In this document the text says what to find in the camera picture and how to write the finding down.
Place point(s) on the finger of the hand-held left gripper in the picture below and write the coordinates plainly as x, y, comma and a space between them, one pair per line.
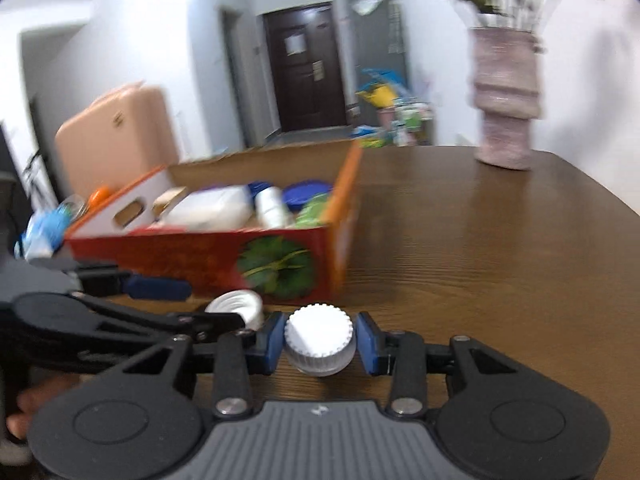
200, 321
157, 287

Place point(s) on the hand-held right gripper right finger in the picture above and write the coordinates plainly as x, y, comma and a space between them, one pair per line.
367, 345

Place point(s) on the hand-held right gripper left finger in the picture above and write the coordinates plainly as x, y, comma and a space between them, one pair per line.
270, 342

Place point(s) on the white ribbed bottle cap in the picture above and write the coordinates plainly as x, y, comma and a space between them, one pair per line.
320, 332

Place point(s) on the orange cardboard box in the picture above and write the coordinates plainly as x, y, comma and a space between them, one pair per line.
200, 260

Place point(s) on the red and white lint brush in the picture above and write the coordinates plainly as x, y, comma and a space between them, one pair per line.
210, 207

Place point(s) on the person's left hand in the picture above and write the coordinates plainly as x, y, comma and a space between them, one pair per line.
35, 402

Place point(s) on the blue plastic bag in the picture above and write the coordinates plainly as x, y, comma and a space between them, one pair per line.
45, 227

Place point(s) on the orange fruit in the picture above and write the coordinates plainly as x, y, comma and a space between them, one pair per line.
100, 196

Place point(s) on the clear plastic cup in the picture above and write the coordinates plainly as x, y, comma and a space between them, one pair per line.
72, 205

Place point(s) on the white cylindrical bottle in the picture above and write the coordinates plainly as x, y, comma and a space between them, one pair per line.
272, 207

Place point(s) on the green packet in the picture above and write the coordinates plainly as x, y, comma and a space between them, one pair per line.
312, 212

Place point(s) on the small blue cap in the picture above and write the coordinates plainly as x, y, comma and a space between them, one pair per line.
260, 187

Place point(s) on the blue round lid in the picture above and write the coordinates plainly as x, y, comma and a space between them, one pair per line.
305, 194

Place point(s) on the pink ribbed suitcase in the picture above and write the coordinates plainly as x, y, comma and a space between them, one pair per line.
115, 135

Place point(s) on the green package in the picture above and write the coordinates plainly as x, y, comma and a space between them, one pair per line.
371, 143

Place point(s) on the cluttered storage rack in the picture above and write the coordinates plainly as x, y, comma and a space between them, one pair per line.
407, 122

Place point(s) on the dark brown door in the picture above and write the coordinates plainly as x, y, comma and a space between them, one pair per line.
305, 75

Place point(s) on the pink ribbed vase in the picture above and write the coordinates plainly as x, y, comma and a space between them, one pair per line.
505, 100

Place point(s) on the grey refrigerator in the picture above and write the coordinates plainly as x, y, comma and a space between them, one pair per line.
380, 35

